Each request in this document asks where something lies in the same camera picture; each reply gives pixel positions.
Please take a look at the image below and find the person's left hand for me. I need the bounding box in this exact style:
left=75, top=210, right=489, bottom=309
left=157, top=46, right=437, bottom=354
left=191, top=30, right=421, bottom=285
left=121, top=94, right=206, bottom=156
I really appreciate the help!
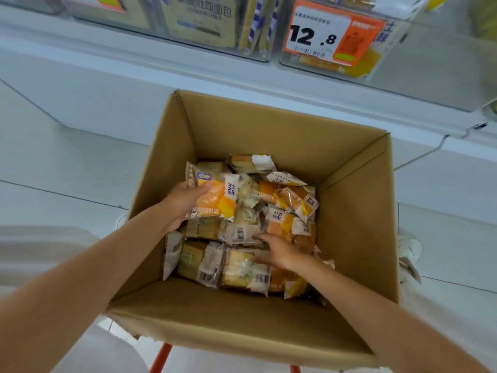
left=164, top=181, right=213, bottom=234

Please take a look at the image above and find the person's right hand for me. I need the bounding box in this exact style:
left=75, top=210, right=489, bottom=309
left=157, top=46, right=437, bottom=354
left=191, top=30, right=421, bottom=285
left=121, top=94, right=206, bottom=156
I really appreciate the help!
left=252, top=234, right=312, bottom=273

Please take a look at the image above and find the orange bread packet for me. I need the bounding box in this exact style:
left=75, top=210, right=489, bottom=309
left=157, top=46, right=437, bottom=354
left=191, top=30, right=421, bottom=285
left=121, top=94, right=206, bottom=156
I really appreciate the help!
left=186, top=162, right=240, bottom=223

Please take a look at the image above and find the person's left forearm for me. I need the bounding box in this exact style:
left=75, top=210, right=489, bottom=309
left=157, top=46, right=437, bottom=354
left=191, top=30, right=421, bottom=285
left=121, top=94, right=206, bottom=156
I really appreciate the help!
left=0, top=204, right=173, bottom=373

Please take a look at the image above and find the person's right forearm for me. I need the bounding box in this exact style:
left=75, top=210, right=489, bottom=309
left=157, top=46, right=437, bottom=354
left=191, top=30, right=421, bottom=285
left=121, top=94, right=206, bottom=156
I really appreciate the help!
left=301, top=257, right=492, bottom=373

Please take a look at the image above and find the pile of wrapped bread packets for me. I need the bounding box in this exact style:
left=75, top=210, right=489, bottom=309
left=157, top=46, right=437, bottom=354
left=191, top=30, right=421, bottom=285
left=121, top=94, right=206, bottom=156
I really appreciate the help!
left=162, top=153, right=336, bottom=300

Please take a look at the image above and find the brown cardboard box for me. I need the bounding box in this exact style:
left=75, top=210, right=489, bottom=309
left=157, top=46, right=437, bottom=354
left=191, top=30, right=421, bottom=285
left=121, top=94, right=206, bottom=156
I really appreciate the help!
left=105, top=89, right=400, bottom=371

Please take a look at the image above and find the white store shelf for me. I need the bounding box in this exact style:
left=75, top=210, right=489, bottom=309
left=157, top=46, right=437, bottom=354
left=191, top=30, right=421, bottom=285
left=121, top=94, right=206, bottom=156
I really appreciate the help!
left=0, top=4, right=497, bottom=152

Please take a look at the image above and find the white shoe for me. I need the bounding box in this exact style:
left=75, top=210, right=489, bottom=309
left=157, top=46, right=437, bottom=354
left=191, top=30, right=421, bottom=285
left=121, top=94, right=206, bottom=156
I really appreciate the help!
left=397, top=228, right=424, bottom=285

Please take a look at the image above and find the beige bread packet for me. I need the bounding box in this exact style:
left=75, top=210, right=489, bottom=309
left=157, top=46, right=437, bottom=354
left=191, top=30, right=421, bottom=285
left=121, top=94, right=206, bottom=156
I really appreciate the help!
left=161, top=0, right=238, bottom=49

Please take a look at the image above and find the clear bin with beige packets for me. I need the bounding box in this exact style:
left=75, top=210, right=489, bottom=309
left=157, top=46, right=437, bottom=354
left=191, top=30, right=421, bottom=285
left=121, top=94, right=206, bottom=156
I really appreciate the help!
left=58, top=0, right=286, bottom=63

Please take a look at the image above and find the striped bread packet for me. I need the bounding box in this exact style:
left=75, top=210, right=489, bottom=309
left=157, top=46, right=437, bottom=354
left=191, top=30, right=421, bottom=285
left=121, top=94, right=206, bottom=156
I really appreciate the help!
left=238, top=0, right=281, bottom=55

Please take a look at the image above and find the white and orange price tag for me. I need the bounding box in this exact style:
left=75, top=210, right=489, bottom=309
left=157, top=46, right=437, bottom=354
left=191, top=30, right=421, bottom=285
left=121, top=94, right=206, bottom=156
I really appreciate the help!
left=283, top=0, right=387, bottom=67

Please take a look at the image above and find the small orange price tag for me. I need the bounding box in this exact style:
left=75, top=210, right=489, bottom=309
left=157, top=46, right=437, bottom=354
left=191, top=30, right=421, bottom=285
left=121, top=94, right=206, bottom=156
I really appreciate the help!
left=94, top=0, right=128, bottom=14

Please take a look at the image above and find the yellow bread packet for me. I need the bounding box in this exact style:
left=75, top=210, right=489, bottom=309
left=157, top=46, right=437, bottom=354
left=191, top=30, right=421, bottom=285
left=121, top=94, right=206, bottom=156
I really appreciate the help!
left=343, top=46, right=383, bottom=79

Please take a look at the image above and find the clear bin with white tag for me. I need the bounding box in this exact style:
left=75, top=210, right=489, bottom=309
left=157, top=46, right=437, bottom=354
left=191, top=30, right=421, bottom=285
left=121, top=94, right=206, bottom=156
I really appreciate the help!
left=279, top=0, right=497, bottom=113

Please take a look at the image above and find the orange metal stool frame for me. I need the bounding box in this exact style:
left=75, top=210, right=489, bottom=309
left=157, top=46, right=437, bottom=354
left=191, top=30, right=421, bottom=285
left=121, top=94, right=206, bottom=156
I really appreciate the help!
left=149, top=343, right=302, bottom=373

